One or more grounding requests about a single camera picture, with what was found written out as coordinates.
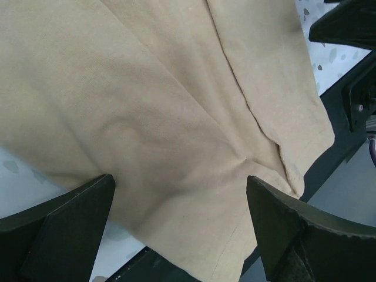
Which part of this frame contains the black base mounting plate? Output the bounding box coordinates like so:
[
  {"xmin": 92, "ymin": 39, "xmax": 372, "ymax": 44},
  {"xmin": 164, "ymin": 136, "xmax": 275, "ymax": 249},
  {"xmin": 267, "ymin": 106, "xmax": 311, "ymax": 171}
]
[{"xmin": 108, "ymin": 51, "xmax": 375, "ymax": 281}]

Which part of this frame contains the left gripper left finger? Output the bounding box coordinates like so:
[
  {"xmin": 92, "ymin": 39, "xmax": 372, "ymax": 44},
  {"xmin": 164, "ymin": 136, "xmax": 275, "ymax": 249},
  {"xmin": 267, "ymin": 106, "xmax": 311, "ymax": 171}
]
[{"xmin": 1, "ymin": 174, "xmax": 115, "ymax": 281}]

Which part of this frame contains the beige t shirt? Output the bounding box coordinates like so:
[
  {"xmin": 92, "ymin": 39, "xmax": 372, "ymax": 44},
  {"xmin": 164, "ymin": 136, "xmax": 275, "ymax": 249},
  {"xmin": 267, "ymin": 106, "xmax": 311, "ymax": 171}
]
[{"xmin": 1, "ymin": 1, "xmax": 334, "ymax": 281}]

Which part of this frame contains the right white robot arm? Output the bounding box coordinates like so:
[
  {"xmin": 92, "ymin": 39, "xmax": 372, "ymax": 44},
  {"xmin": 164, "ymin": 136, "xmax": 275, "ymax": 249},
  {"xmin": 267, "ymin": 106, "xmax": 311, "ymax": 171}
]
[{"xmin": 308, "ymin": 0, "xmax": 375, "ymax": 51}]

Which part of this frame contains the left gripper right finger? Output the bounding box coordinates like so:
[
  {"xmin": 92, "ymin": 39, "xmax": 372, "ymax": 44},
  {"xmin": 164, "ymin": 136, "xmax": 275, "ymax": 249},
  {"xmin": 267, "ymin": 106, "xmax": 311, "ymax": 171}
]
[{"xmin": 247, "ymin": 176, "xmax": 375, "ymax": 281}]

